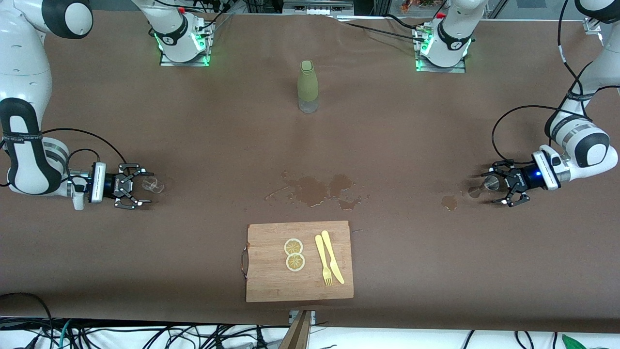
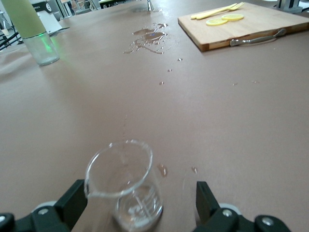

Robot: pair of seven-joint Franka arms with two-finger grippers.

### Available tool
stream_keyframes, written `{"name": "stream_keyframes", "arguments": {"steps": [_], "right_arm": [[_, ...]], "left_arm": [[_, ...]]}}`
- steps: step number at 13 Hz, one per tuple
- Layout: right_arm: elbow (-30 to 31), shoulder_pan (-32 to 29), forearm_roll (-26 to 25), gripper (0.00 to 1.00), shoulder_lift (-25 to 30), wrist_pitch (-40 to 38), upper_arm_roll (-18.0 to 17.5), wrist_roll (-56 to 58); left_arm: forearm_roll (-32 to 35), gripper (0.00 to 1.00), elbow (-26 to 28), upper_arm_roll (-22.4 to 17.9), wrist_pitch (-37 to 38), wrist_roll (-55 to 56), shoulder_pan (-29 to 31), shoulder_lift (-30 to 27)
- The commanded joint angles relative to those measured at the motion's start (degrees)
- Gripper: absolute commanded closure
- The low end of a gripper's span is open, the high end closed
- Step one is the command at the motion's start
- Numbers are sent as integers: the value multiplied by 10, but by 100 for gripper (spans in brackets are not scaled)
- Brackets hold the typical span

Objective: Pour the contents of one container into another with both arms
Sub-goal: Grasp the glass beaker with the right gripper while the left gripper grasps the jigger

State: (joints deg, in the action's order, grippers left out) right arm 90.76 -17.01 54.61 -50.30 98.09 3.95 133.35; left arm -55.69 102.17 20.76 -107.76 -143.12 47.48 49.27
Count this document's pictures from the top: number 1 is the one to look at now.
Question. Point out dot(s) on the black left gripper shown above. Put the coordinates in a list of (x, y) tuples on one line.
[(521, 182)]

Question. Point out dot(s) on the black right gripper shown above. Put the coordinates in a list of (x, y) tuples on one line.
[(112, 185)]

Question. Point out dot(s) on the steel double jigger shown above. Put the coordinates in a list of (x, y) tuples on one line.
[(491, 183)]

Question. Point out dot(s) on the clear glass beaker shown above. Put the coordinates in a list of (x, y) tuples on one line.
[(154, 185)]

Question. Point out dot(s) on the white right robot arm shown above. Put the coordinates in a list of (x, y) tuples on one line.
[(164, 14)]

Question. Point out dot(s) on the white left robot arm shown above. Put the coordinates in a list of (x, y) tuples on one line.
[(457, 22)]

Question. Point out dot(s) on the small liquid puddle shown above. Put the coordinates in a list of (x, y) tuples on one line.
[(449, 202)]

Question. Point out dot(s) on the brown table cover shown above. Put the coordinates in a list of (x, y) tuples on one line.
[(242, 121)]

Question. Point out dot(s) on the wooden cutting board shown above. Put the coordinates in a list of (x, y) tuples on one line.
[(271, 281)]

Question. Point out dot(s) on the green plastic object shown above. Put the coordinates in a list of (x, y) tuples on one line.
[(574, 343)]

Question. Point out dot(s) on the lemon slice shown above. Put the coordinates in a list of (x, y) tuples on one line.
[(295, 262), (293, 246)]

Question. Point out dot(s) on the large liquid puddle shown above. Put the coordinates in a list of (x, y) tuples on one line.
[(310, 190)]

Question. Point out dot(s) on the yellow plastic knife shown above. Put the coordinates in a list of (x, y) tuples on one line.
[(333, 257)]

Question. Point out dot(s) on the yellow plastic fork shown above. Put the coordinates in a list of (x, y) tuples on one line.
[(321, 252)]

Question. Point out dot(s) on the green sleeved glass bottle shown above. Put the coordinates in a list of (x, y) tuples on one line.
[(308, 85)]

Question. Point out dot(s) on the grey power strip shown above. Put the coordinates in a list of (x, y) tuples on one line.
[(317, 8)]

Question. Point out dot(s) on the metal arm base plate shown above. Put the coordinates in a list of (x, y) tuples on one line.
[(184, 63), (441, 70)]

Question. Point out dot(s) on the wooden post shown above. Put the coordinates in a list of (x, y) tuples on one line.
[(298, 337)]

